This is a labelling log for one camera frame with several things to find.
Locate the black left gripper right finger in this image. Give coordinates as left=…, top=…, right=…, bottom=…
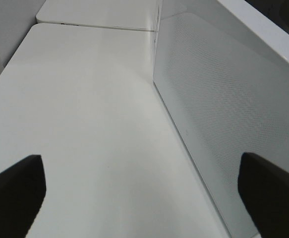
left=237, top=152, right=289, bottom=238

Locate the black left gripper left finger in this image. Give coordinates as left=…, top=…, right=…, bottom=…
left=0, top=155, right=47, bottom=238

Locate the white microwave door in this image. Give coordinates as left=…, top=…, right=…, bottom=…
left=154, top=0, right=289, bottom=238

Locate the white microwave oven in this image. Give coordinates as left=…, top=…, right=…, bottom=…
left=246, top=0, right=289, bottom=34

